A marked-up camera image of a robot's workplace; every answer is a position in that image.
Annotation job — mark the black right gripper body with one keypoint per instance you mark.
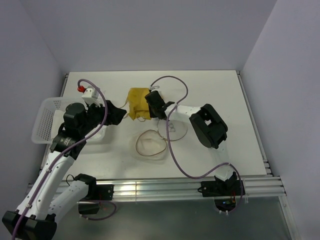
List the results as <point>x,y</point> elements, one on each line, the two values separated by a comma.
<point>152,111</point>

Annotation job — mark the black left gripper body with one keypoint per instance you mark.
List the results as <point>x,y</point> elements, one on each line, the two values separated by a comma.
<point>95,116</point>

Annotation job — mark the yellow bra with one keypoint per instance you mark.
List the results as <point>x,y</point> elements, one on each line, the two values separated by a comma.
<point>138,106</point>

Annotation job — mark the white bra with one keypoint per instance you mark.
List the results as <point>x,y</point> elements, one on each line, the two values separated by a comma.
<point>58,120</point>

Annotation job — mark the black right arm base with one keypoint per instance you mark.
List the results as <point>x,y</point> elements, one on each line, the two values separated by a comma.
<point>220,189</point>

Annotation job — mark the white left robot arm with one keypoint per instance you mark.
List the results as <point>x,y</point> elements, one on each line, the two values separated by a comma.
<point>36,218</point>

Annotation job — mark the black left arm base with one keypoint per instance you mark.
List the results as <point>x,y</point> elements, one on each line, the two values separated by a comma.
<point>91,204</point>

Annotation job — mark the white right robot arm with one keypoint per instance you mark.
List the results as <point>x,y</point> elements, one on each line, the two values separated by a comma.
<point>210,129</point>

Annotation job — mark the white plastic laundry basket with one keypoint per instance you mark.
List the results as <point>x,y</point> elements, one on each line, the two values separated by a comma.
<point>41,133</point>

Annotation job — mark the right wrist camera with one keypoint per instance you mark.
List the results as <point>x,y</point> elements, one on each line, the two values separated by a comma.
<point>153,87</point>

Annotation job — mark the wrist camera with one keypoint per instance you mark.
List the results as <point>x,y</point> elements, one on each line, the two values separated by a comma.
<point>90,96</point>
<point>153,87</point>

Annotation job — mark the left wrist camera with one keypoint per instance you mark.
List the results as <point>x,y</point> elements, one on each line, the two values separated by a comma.
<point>90,96</point>

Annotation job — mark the aluminium mounting rail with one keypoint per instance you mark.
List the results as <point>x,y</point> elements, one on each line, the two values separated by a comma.
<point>182,189</point>

